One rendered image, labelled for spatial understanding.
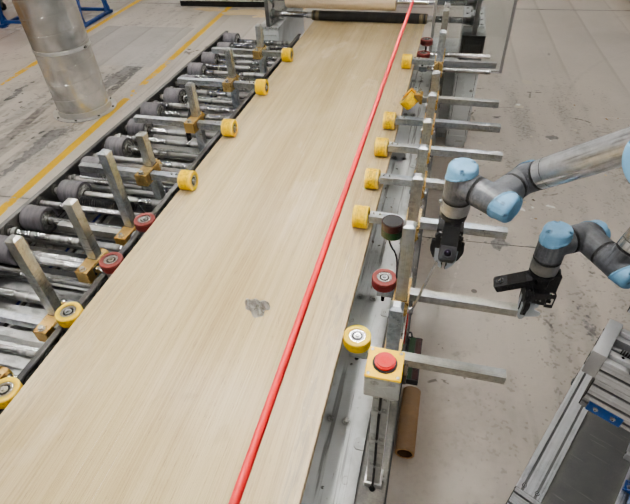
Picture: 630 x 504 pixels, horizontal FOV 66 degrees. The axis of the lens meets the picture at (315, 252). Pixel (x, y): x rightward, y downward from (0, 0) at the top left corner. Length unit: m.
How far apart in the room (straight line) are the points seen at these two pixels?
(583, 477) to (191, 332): 1.48
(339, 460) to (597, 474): 1.02
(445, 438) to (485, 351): 0.53
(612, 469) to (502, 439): 0.42
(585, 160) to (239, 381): 0.98
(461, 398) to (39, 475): 1.72
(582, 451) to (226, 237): 1.54
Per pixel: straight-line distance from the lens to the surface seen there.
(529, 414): 2.45
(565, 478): 2.11
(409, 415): 2.23
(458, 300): 1.59
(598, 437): 2.24
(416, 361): 1.43
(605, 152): 1.19
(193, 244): 1.76
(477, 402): 2.42
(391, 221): 1.35
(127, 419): 1.36
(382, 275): 1.56
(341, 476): 1.50
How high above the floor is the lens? 2.00
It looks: 42 degrees down
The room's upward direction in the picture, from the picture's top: 3 degrees counter-clockwise
